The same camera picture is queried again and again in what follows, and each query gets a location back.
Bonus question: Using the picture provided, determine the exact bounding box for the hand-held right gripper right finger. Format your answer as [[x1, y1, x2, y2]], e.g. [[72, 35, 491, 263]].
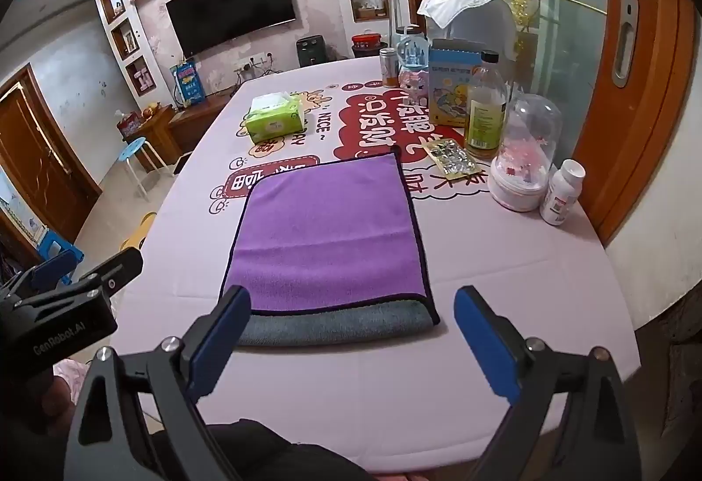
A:
[[454, 286, 642, 481]]

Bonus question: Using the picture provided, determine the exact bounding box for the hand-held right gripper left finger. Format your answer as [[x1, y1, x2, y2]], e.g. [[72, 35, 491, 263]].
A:
[[64, 285, 252, 481]]

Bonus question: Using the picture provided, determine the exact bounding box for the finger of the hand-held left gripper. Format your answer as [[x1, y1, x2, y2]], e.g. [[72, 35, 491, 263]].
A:
[[0, 249, 84, 303], [66, 247, 144, 295]]

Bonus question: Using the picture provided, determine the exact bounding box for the grey towel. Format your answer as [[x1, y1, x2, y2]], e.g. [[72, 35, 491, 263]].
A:
[[236, 294, 440, 348]]

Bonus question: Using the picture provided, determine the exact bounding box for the purple towel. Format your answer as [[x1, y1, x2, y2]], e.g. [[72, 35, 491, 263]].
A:
[[219, 151, 441, 325]]

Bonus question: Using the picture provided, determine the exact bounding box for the blue plastic step stool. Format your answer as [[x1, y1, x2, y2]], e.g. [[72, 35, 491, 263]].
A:
[[38, 230, 86, 290]]

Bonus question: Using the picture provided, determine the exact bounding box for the yellow small chair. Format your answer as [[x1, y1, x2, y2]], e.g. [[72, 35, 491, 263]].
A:
[[121, 212, 157, 254]]

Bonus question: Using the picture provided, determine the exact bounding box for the pink cloth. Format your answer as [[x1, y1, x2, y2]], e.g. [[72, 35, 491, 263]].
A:
[[52, 357, 91, 399]]

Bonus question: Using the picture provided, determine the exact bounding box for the brown wooden door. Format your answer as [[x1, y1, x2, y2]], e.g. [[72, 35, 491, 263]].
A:
[[0, 64, 102, 243]]

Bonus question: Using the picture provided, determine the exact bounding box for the person's dark clothing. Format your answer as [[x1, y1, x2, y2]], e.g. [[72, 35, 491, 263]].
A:
[[148, 418, 374, 481]]

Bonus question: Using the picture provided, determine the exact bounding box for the light blue round stool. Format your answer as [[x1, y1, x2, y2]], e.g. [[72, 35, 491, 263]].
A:
[[118, 136, 151, 202]]

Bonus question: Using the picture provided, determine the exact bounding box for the red box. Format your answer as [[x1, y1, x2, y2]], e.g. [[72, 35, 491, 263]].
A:
[[118, 112, 148, 136]]

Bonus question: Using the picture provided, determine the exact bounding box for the pink printed tablecloth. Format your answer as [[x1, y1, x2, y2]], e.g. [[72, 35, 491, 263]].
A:
[[110, 54, 642, 476]]

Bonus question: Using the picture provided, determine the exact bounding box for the wooden television cabinet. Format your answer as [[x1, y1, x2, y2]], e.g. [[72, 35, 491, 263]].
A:
[[118, 94, 231, 175]]

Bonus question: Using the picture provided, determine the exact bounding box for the white pill bottle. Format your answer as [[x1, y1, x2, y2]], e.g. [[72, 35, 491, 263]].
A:
[[540, 159, 587, 226]]

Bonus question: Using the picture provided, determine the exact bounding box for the silver blister pack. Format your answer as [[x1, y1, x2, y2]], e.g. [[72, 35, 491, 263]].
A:
[[423, 138, 484, 180]]

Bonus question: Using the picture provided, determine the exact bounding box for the glass dome pink base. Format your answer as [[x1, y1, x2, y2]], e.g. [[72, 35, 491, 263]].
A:
[[488, 94, 564, 213]]

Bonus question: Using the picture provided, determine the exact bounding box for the blue standing sign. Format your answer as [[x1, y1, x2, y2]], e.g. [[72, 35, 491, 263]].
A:
[[170, 61, 206, 109]]

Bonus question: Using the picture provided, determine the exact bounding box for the green tissue pack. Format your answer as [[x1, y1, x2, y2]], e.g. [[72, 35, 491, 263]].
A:
[[244, 91, 306, 143]]

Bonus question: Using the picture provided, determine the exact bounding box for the clear glass bottle green label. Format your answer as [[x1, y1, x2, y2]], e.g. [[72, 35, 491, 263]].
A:
[[465, 50, 508, 158]]

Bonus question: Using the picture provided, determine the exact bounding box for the blue cardboard box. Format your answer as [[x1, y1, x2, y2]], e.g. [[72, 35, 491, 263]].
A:
[[428, 41, 484, 126]]

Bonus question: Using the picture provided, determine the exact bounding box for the pink toy figure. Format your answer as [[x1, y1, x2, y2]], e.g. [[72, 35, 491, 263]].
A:
[[399, 65, 434, 101]]

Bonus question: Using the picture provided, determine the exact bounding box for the dark air fryer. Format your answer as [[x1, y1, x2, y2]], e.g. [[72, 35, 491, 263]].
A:
[[296, 36, 326, 69]]

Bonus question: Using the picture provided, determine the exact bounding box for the metal drink can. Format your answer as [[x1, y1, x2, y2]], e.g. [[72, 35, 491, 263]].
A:
[[380, 47, 400, 88]]

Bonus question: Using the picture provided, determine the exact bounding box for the blue clear water bottle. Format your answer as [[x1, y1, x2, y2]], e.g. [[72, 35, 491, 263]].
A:
[[396, 27, 431, 70]]

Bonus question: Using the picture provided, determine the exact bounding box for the wooden sliding door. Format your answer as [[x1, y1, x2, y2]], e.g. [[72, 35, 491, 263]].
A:
[[570, 0, 695, 246]]

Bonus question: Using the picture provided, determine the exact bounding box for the red cooking pot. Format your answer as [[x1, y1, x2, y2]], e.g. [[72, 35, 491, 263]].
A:
[[351, 34, 383, 58]]

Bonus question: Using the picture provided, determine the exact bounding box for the black wall television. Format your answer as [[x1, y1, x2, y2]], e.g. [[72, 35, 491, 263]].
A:
[[165, 0, 297, 61]]

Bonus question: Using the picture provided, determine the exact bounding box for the silver door handle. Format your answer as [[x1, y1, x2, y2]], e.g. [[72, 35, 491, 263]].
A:
[[611, 0, 640, 88]]

